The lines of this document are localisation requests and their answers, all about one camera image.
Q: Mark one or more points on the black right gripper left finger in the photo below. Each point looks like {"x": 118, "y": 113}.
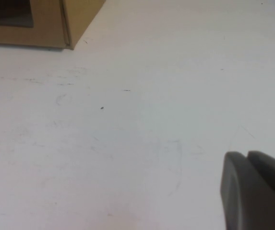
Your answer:
{"x": 242, "y": 198}

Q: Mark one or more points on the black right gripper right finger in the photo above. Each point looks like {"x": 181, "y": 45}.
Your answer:
{"x": 271, "y": 167}

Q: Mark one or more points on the brown cardboard shoe box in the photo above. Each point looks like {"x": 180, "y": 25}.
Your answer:
{"x": 48, "y": 33}

